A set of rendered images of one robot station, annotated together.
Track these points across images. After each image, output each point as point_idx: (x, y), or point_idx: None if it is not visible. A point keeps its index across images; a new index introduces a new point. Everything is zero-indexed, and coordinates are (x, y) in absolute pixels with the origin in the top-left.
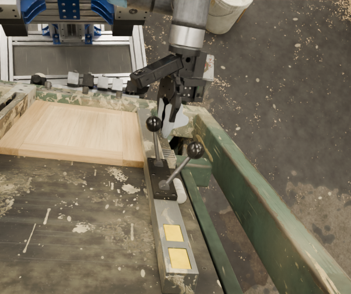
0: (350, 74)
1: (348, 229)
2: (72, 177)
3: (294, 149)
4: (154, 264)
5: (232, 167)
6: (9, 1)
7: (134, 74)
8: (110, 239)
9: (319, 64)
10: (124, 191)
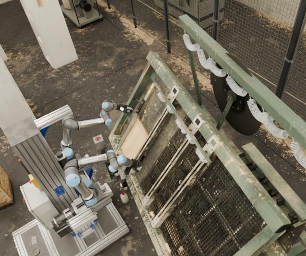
0: (54, 129)
1: (118, 110)
2: (148, 121)
3: (96, 134)
4: (154, 91)
5: (130, 104)
6: (105, 184)
7: (125, 110)
8: (154, 99)
9: (54, 139)
10: (146, 111)
